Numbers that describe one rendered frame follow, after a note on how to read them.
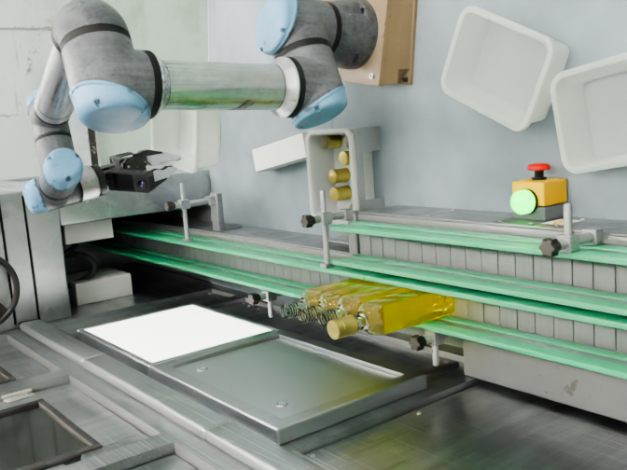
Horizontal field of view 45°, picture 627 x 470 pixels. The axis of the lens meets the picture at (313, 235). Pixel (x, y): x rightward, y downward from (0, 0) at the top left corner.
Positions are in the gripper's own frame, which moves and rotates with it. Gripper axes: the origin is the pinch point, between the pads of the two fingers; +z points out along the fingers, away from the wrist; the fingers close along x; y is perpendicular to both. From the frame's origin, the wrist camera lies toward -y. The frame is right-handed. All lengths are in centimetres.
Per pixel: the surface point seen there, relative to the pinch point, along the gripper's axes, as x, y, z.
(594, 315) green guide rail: 13, -102, 14
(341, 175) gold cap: 7.5, -23.6, 30.1
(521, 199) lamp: 2, -80, 26
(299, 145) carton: 1.8, -8.5, 29.8
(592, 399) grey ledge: 31, -99, 19
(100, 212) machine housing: 21, 46, -5
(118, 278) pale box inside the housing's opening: 46, 55, -1
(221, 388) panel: 32, -47, -22
